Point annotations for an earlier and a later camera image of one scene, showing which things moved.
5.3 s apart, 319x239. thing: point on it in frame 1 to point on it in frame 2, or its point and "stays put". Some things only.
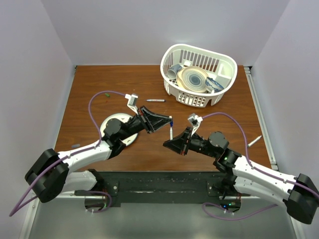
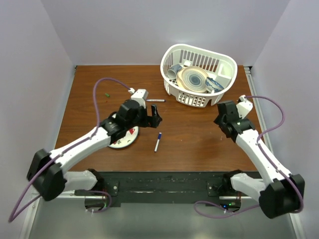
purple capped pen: x=156 y=100 stays put
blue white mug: x=172 y=72 stays put
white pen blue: x=171 y=133 to x=156 y=145
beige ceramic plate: x=192 y=78 stays put
